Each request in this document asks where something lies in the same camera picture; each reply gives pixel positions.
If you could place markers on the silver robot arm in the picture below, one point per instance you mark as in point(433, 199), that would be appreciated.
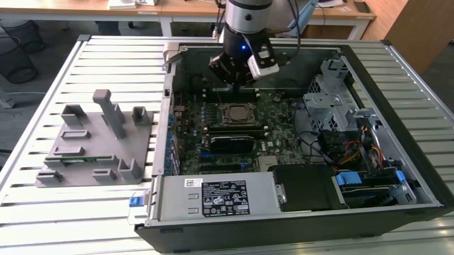
point(249, 16)

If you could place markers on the CPU socket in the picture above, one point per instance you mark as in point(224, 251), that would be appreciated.
point(222, 123)

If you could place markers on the RAM slot white clips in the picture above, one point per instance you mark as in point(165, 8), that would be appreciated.
point(239, 135)
point(249, 97)
point(249, 91)
point(239, 130)

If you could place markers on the metal drive cage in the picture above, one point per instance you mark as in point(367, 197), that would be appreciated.
point(321, 102)

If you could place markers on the green motherboard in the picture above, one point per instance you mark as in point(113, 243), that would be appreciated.
point(284, 125)

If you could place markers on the black graphics card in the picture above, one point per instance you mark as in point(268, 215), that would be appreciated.
point(231, 145)

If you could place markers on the black flat desk item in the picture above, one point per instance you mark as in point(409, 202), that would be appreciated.
point(363, 7)

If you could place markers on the silver chipset heatsink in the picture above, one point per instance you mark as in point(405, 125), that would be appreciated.
point(268, 162)

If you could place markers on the black expansion slot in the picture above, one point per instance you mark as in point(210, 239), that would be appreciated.
point(222, 168)

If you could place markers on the wooden desk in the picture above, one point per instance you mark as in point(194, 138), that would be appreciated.
point(72, 13)

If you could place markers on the wooden cabinet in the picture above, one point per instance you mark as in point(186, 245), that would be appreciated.
point(419, 32)

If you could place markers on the grey parts rack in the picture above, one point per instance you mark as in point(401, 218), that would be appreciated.
point(96, 143)

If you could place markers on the black PC case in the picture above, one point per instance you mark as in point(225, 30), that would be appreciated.
point(391, 132)

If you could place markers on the black plastic cover box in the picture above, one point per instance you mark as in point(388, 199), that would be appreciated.
point(309, 188)

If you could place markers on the green RAM stick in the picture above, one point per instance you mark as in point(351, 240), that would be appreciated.
point(89, 159)

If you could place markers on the grey power supply unit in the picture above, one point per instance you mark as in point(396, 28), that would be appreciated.
point(170, 196)

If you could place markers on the black mesh waste bin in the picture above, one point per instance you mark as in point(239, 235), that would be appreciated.
point(17, 63)
point(25, 34)

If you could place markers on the blue disk carrier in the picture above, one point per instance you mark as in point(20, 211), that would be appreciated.
point(348, 180)
point(399, 178)

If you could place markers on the blue case latch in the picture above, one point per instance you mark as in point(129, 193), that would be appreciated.
point(136, 202)

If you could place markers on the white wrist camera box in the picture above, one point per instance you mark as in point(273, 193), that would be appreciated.
point(267, 69)

